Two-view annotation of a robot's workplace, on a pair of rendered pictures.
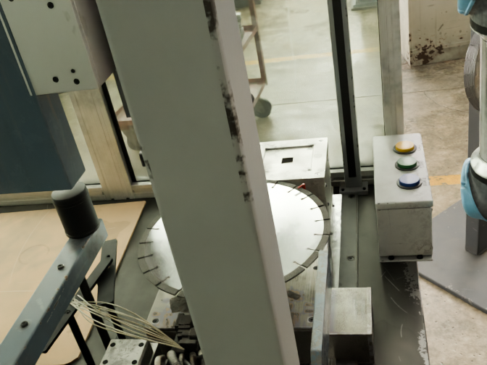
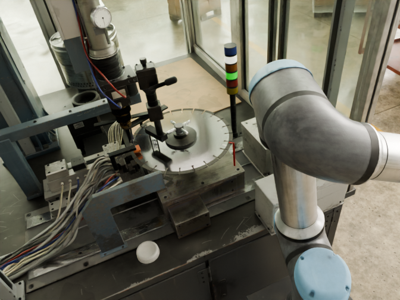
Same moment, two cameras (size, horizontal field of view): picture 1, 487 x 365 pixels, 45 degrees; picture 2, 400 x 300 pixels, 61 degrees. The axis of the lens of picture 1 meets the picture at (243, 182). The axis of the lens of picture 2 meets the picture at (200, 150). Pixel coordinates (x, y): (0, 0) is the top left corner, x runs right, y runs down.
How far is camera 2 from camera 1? 0.88 m
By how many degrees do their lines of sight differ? 46
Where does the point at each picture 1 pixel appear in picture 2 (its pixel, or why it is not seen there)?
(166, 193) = not seen: outside the picture
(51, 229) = (201, 87)
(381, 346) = (191, 237)
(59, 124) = (74, 46)
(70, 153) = (79, 59)
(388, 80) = not seen: hidden behind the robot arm
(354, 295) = (199, 208)
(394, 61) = (357, 115)
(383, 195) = (265, 181)
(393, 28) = (363, 92)
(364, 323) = (181, 219)
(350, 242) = not seen: hidden behind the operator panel
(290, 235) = (187, 157)
